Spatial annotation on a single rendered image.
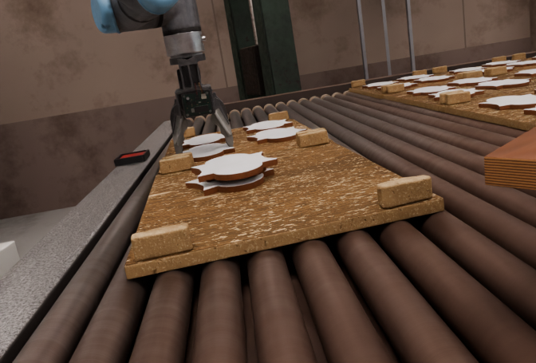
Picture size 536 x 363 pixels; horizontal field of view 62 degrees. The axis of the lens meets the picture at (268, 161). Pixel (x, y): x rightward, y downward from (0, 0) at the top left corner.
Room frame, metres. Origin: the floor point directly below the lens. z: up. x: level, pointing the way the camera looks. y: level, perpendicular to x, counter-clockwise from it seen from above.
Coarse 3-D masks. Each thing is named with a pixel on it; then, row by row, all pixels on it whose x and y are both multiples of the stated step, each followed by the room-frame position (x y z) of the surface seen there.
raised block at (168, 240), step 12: (156, 228) 0.44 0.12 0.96; (168, 228) 0.44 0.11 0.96; (180, 228) 0.43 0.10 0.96; (132, 240) 0.43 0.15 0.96; (144, 240) 0.43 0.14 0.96; (156, 240) 0.43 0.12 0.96; (168, 240) 0.43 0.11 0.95; (180, 240) 0.43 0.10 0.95; (144, 252) 0.43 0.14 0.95; (156, 252) 0.43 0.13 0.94; (168, 252) 0.43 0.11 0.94; (180, 252) 0.43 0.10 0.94
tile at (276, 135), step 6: (258, 132) 1.06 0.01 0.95; (264, 132) 1.05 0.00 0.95; (270, 132) 1.03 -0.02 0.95; (276, 132) 1.02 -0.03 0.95; (282, 132) 1.00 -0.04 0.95; (288, 132) 0.99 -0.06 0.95; (294, 132) 0.98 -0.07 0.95; (252, 138) 1.02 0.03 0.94; (258, 138) 0.98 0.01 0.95; (264, 138) 0.97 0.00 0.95; (270, 138) 0.96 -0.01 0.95; (276, 138) 0.95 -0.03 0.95; (282, 138) 0.95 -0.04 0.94; (288, 138) 0.95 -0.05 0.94; (294, 138) 0.96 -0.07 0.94
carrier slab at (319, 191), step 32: (288, 160) 0.76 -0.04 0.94; (320, 160) 0.73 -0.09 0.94; (352, 160) 0.69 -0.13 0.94; (160, 192) 0.69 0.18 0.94; (192, 192) 0.66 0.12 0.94; (224, 192) 0.63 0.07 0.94; (256, 192) 0.60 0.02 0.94; (288, 192) 0.58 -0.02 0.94; (320, 192) 0.56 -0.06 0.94; (352, 192) 0.54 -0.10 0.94; (160, 224) 0.53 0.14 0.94; (192, 224) 0.51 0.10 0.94; (224, 224) 0.50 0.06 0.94; (256, 224) 0.48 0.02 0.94; (288, 224) 0.46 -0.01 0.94; (320, 224) 0.45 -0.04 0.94; (352, 224) 0.45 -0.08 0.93; (128, 256) 0.45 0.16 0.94; (192, 256) 0.43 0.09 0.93; (224, 256) 0.44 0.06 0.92
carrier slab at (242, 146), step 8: (288, 120) 1.25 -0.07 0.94; (296, 120) 1.23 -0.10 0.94; (240, 128) 1.24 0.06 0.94; (304, 128) 1.07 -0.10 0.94; (192, 136) 1.24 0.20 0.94; (240, 136) 1.11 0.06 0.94; (240, 144) 1.00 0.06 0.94; (248, 144) 0.98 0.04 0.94; (256, 144) 0.96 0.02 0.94; (264, 144) 0.95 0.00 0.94; (272, 144) 0.93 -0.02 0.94; (280, 144) 0.92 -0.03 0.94; (288, 144) 0.91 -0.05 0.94; (296, 144) 0.89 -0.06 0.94; (168, 152) 1.04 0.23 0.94; (232, 152) 0.92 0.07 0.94; (240, 152) 0.90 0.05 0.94; (248, 152) 0.89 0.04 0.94; (256, 152) 0.88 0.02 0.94; (264, 152) 0.87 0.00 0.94
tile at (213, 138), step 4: (196, 136) 1.16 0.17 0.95; (200, 136) 1.15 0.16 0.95; (204, 136) 1.14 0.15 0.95; (208, 136) 1.12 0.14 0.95; (212, 136) 1.11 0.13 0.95; (216, 136) 1.10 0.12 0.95; (220, 136) 1.09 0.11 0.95; (184, 140) 1.12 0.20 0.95; (188, 140) 1.11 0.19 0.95; (192, 140) 1.10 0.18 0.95; (196, 140) 1.09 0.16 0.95; (200, 140) 1.08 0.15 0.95; (204, 140) 1.07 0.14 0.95; (208, 140) 1.06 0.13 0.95; (212, 140) 1.05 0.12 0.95; (216, 140) 1.05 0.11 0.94; (220, 140) 1.07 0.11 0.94; (224, 140) 1.07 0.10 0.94; (184, 144) 1.06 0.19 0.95; (188, 144) 1.06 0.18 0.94; (192, 144) 1.04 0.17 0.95; (196, 144) 1.04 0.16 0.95; (200, 144) 1.03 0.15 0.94; (184, 148) 1.06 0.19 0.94
